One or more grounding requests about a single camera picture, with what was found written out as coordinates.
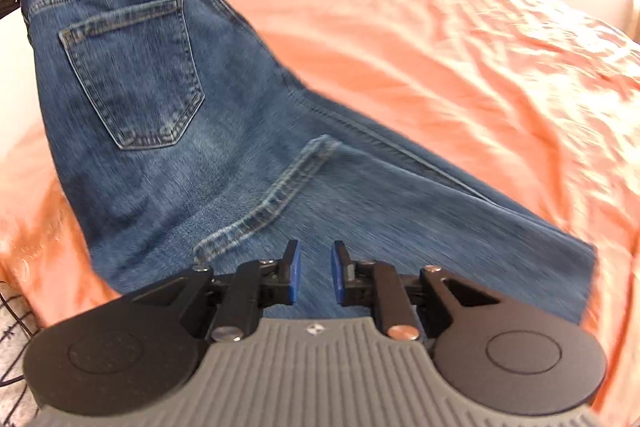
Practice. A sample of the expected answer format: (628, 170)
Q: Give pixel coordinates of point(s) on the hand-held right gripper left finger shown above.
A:
(294, 272)

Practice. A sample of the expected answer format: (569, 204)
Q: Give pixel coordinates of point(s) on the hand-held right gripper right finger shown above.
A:
(337, 274)

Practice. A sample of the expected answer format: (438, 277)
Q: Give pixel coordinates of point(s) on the blue denim pants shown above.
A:
(200, 147)

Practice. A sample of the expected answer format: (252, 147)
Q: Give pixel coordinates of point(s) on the orange bed sheet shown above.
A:
(440, 57)

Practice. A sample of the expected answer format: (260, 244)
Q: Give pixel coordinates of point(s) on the person's striped clothing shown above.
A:
(15, 357)

